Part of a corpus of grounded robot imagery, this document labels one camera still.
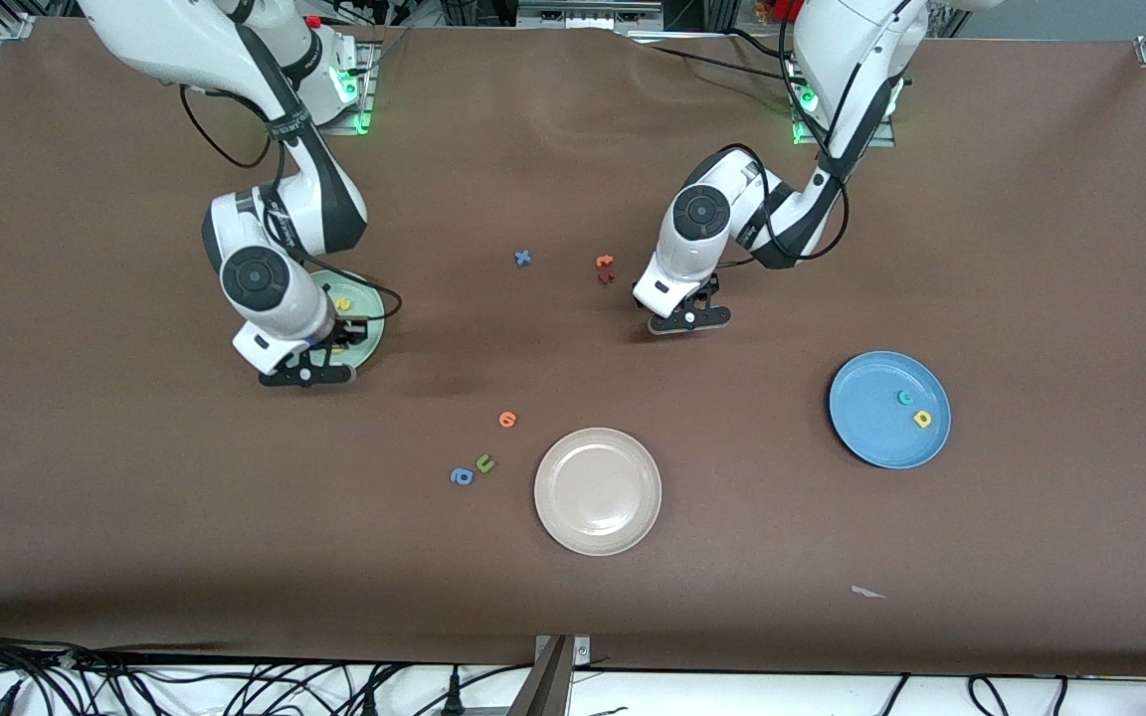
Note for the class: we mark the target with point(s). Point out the grey metal equipment frame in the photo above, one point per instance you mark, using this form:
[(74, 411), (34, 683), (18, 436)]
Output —
[(588, 12)]

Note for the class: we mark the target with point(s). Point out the beige plate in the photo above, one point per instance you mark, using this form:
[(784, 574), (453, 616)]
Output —
[(598, 492)]

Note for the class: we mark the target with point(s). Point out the red box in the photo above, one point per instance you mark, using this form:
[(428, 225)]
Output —
[(784, 8)]

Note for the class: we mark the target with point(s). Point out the green plate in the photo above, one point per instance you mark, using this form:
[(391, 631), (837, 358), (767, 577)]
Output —
[(366, 298)]

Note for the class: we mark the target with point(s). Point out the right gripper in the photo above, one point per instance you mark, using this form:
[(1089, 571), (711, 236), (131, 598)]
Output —
[(347, 329)]

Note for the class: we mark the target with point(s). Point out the blue foam letter A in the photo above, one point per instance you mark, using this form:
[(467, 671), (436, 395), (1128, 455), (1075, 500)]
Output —
[(455, 478)]

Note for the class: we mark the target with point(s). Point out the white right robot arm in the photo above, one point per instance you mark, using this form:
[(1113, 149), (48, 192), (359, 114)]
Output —
[(185, 40)]

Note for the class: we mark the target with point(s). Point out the white tape scrap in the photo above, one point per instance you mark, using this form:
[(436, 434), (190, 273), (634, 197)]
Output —
[(863, 593)]

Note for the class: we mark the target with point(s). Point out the brown table cover mat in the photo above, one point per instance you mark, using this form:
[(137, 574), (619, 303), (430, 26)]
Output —
[(135, 497)]

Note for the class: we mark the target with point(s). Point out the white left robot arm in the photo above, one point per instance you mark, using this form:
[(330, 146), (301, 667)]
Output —
[(861, 50)]

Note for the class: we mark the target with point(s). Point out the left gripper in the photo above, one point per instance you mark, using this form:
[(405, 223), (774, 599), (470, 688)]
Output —
[(704, 291)]

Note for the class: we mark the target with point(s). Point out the blue plate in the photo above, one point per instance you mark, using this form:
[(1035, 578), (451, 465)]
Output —
[(876, 428)]

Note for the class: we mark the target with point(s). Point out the aluminium profile post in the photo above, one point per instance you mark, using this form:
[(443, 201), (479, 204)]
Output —
[(553, 681)]

